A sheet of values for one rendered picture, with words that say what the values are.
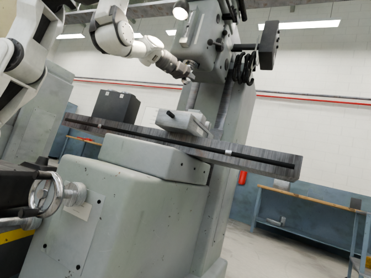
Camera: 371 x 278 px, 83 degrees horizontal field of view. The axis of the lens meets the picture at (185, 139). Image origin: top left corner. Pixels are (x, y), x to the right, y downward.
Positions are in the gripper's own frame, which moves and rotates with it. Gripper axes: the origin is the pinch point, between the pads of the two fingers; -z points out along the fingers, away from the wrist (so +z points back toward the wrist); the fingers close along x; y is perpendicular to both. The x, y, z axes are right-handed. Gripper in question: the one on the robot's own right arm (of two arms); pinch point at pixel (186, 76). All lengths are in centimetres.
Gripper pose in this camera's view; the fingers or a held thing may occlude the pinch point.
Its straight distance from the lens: 115.6
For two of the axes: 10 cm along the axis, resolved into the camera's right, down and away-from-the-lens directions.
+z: -7.1, -3.0, -6.3
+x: -6.5, -0.6, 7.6
